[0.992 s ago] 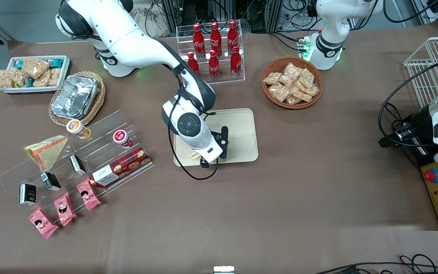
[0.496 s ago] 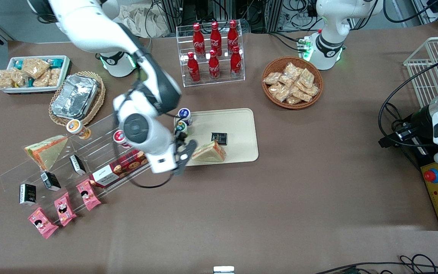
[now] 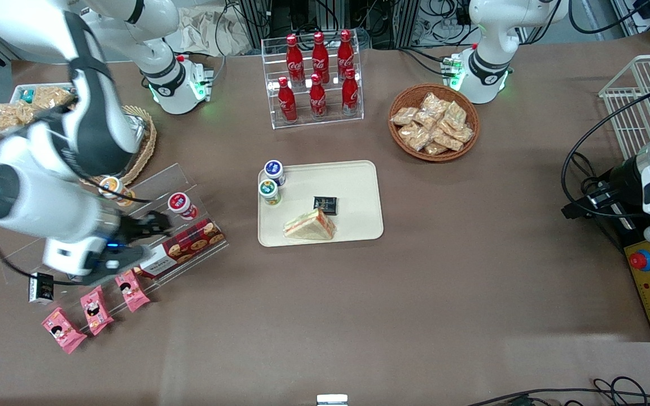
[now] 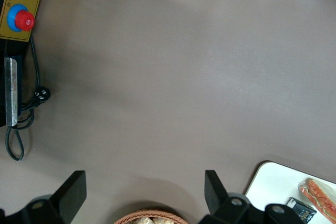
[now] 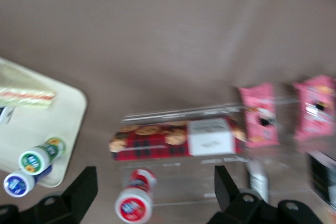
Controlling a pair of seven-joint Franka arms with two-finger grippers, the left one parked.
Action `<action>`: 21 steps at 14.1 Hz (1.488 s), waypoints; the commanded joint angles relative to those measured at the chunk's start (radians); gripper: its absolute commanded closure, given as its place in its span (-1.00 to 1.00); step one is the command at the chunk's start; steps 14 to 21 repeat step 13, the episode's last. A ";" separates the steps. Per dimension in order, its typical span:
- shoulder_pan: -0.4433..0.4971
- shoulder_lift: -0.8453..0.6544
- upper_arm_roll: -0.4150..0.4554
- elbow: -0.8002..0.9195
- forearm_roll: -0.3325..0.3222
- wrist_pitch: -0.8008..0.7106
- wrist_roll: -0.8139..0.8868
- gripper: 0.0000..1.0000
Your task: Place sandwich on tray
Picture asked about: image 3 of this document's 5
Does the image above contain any red plaid cookie box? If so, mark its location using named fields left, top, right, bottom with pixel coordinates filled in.
left=135, top=219, right=226, bottom=278

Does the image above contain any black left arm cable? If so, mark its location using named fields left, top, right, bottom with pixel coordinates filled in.
left=561, top=90, right=650, bottom=220

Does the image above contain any oval light wicker basket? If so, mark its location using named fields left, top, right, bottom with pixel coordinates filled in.
left=80, top=105, right=157, bottom=188

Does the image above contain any orange-lid small cup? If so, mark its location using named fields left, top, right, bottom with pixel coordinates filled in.
left=98, top=176, right=135, bottom=207

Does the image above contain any red-lid small cup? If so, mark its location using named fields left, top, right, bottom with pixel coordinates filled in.
left=168, top=192, right=199, bottom=220

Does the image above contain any aluminium frame with cables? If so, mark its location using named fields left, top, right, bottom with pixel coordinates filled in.
left=225, top=0, right=475, bottom=51

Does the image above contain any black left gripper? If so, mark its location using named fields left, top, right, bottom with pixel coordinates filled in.
left=561, top=156, right=645, bottom=220

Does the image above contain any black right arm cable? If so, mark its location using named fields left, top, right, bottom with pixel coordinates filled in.
left=0, top=178, right=153, bottom=286

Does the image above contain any crumpled clear plastic bag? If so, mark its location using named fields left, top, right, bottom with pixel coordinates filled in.
left=166, top=6, right=253, bottom=57

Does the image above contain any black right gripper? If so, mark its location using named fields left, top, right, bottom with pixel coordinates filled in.
left=116, top=211, right=173, bottom=246

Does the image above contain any small black snack packet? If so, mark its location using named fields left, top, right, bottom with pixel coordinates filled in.
left=313, top=195, right=340, bottom=216

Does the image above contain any triangular sandwich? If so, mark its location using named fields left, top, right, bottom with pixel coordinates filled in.
left=283, top=208, right=337, bottom=241

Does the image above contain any white wire basket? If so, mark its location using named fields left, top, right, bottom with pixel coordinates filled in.
left=598, top=54, right=650, bottom=161

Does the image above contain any pink snack packet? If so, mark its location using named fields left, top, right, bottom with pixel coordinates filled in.
left=113, top=270, right=151, bottom=313
left=80, top=285, right=115, bottom=336
left=41, top=307, right=87, bottom=355

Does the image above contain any brown paper table cover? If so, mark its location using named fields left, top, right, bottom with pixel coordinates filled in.
left=0, top=31, right=650, bottom=406

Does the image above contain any aluminium foil container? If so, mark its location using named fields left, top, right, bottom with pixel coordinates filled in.
left=125, top=113, right=146, bottom=148

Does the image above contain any small black carton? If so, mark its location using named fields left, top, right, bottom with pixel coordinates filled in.
left=29, top=272, right=55, bottom=306

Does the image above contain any blue-lid small cup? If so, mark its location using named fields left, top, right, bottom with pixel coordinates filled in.
left=263, top=160, right=287, bottom=187

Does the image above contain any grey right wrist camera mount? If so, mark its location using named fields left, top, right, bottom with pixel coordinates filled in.
left=84, top=244, right=157, bottom=286

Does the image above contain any clear acrylic stepped stand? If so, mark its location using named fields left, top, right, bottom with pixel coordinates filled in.
left=1, top=164, right=230, bottom=308

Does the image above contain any black floor cable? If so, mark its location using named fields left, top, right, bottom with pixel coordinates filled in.
left=466, top=377, right=650, bottom=406

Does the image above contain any round brown wicker basket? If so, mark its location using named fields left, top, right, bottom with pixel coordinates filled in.
left=388, top=83, right=480, bottom=163

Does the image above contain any beige plastic serving tray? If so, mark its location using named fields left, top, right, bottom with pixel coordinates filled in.
left=257, top=160, right=384, bottom=248

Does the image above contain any puffed rice snack bag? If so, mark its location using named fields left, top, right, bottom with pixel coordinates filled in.
left=17, top=101, right=43, bottom=126
left=0, top=103, right=21, bottom=133
left=32, top=86, right=75, bottom=111

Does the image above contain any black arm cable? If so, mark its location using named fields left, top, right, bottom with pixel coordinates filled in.
left=561, top=90, right=650, bottom=220
left=0, top=178, right=153, bottom=286

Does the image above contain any green-lid small cup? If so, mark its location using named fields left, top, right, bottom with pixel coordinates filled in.
left=258, top=179, right=281, bottom=206

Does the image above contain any red cola bottle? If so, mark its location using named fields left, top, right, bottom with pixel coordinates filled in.
left=311, top=32, right=330, bottom=84
left=309, top=73, right=327, bottom=120
left=341, top=68, right=360, bottom=117
left=278, top=77, right=298, bottom=123
left=286, top=34, right=305, bottom=86
left=337, top=29, right=355, bottom=80

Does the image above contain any white rectangular plastic bin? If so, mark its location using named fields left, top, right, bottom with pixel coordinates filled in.
left=9, top=82, right=74, bottom=108

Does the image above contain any clear acrylic bottle rack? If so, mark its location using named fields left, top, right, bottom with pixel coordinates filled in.
left=261, top=31, right=364, bottom=130

